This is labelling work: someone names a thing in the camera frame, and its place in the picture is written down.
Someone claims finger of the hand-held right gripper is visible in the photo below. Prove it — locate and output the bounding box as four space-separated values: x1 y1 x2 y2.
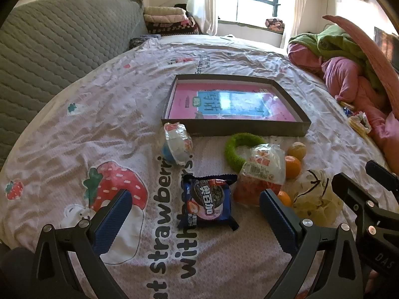
365 160 399 192
331 172 399 240

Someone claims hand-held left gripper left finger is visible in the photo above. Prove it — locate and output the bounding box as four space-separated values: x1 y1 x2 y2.
31 188 134 299

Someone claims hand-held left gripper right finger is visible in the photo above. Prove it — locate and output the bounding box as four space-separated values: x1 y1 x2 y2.
259 188 364 299

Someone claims pale yellow mesh bath pouf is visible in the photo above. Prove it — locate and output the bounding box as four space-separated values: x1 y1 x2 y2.
291 170 343 226

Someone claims clear bag of orange snacks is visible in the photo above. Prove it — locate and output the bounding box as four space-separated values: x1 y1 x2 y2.
233 143 287 208

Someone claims pale yellow round fruit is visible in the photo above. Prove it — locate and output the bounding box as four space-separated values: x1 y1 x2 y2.
287 142 307 161

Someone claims blue cookie packet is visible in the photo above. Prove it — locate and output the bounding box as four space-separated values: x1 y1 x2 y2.
181 174 239 231

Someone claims green fuzzy ring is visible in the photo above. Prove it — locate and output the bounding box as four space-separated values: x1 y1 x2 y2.
225 133 265 175

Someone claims grey shallow cardboard box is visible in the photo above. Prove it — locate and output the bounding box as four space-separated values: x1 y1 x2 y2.
160 74 311 138

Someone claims blue white snack cup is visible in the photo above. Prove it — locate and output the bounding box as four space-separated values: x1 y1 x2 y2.
163 122 194 165

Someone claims white plastic snack bag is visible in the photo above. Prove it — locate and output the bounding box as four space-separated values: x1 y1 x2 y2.
347 111 372 136

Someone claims pink quilt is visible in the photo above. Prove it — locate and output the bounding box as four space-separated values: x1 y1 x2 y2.
287 42 399 175

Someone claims long pink pillow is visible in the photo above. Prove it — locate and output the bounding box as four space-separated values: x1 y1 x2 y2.
322 14 399 119

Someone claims green blanket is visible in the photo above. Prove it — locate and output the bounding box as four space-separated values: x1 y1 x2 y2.
287 25 384 91

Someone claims pink book with blue label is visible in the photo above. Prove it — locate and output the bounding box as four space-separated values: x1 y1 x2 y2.
170 82 303 121

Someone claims pink patterned cloth bundle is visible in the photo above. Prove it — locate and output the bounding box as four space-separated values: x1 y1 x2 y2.
265 18 285 32

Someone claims grey quilted headboard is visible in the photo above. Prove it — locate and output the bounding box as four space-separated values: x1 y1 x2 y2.
0 0 149 169

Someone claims dark blue knitted cloth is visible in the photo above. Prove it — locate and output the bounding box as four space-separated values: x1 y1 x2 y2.
129 34 161 48

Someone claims white sheer curtain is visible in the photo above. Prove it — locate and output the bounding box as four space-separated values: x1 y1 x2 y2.
282 0 309 49
186 0 220 36

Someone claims dark patterned folded blanket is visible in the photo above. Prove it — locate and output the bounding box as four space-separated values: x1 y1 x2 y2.
146 19 201 36

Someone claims cream folded blanket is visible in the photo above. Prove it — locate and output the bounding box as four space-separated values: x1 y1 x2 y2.
143 6 186 15

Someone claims black wall television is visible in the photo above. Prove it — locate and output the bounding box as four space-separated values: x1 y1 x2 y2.
373 26 399 61

